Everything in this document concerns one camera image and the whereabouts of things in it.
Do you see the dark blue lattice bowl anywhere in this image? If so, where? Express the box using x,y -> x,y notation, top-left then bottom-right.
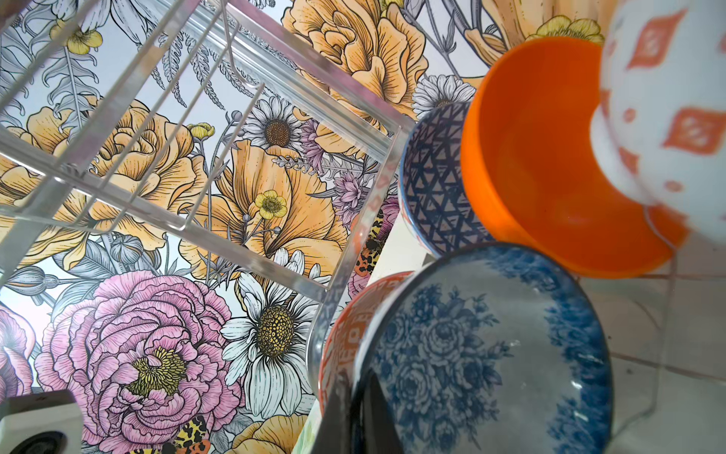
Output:
398,102 -> 493,257

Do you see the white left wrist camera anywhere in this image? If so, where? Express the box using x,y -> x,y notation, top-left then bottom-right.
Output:
1,390 -> 83,454

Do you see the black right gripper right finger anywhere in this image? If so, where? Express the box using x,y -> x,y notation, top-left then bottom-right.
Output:
361,373 -> 405,454

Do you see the chrome wire dish rack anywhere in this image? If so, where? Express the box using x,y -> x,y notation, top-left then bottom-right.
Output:
0,0 -> 726,454

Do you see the blue floral white bowl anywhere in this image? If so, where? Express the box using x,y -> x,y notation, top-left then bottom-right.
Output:
354,242 -> 614,453

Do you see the plain orange bowl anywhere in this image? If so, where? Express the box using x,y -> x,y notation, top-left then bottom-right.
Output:
461,37 -> 688,279

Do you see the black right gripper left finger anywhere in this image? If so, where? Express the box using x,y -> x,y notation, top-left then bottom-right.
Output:
311,373 -> 352,454

